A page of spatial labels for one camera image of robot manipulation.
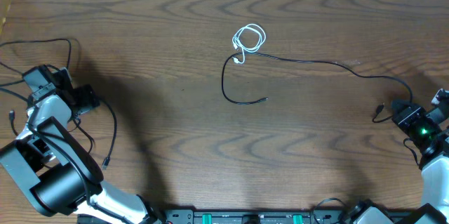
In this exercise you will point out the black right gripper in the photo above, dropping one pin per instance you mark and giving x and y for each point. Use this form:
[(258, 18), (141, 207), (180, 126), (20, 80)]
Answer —
[(404, 112)]

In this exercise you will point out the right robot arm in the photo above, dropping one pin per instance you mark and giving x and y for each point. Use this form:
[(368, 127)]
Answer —
[(433, 163)]

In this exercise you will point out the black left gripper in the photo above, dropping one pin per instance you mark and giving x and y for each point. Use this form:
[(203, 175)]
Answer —
[(88, 98)]

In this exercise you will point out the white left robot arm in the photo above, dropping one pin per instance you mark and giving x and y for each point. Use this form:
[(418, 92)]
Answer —
[(51, 168)]

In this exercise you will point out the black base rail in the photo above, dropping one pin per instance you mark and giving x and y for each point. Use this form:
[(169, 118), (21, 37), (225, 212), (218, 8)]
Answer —
[(365, 211)]

